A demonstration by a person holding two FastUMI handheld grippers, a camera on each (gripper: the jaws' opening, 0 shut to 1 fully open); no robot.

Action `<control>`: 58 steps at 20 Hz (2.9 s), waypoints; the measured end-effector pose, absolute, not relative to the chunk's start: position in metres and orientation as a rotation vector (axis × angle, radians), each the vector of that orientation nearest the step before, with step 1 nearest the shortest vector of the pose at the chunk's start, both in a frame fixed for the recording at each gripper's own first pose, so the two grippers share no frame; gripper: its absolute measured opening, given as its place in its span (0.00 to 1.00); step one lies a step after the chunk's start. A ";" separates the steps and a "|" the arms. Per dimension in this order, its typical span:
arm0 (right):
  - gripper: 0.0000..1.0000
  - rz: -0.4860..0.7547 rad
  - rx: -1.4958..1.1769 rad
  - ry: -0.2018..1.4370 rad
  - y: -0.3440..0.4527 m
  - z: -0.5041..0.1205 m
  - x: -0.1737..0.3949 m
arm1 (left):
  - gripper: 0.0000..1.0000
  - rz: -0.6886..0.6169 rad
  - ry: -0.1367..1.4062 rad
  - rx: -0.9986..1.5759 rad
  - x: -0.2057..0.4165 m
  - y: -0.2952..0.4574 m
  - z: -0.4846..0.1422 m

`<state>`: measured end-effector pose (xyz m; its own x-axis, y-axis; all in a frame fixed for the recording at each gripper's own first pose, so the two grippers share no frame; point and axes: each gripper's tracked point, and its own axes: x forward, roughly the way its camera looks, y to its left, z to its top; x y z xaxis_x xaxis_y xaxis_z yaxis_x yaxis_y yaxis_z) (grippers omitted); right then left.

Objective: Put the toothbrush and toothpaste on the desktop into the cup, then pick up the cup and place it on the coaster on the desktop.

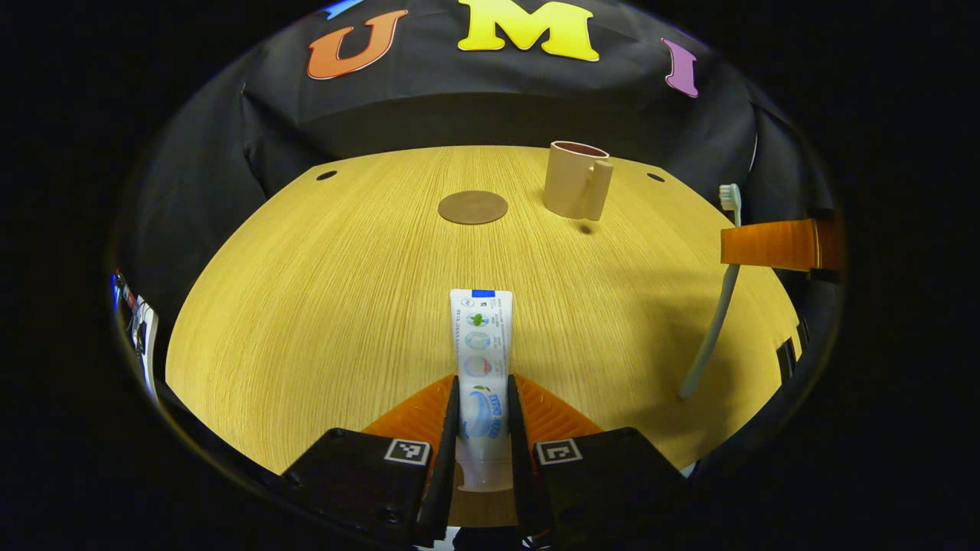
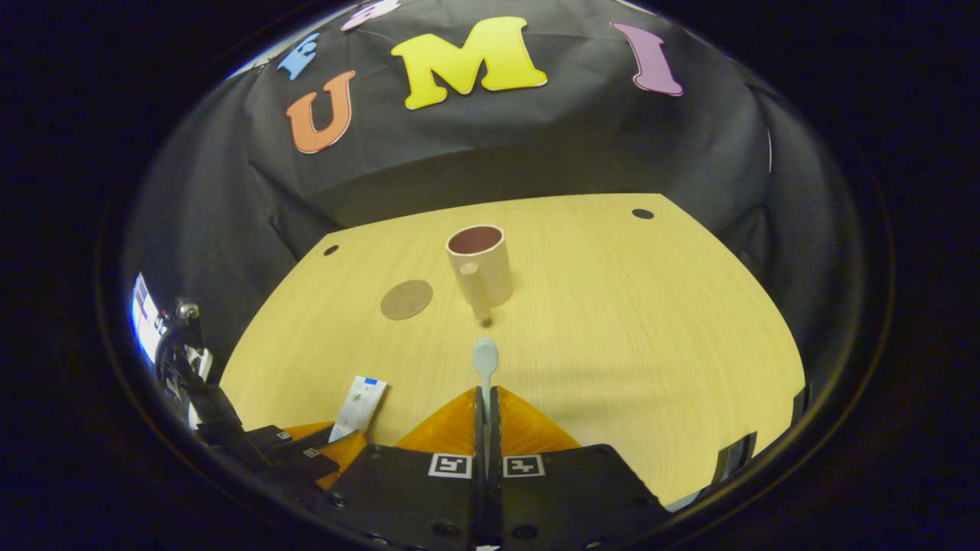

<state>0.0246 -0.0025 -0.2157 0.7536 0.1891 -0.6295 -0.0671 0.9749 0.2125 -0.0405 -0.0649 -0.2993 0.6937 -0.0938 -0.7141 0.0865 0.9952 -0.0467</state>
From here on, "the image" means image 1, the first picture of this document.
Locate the pale green toothbrush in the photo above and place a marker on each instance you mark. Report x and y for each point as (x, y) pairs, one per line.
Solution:
(716, 321)

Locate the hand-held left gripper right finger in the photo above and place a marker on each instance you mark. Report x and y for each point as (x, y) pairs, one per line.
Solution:
(524, 497)

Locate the white toothpaste tube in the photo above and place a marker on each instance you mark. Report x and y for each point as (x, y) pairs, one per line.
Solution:
(481, 337)

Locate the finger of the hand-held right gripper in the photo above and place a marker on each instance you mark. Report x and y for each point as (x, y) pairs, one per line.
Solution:
(766, 245)

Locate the beige cup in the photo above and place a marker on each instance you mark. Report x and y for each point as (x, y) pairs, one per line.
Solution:
(570, 184)

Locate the brown round coaster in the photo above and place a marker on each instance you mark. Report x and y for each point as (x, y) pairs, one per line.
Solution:
(472, 207)

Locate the white side table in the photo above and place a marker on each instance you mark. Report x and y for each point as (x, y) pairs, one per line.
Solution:
(149, 337)

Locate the black backdrop cloth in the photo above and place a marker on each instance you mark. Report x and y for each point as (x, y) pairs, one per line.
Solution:
(459, 107)

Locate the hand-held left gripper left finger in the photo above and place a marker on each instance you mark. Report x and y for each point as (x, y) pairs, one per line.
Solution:
(440, 505)

